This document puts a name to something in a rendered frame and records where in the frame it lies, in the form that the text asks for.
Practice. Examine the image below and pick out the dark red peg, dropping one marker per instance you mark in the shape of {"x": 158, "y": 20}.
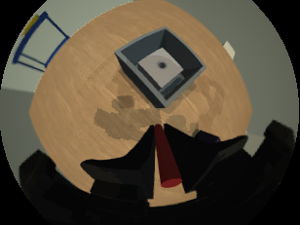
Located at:
{"x": 168, "y": 171}

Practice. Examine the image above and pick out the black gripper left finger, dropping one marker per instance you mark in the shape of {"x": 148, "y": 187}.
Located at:
{"x": 137, "y": 167}

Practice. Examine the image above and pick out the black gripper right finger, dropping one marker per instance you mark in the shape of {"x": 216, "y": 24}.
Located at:
{"x": 195, "y": 158}

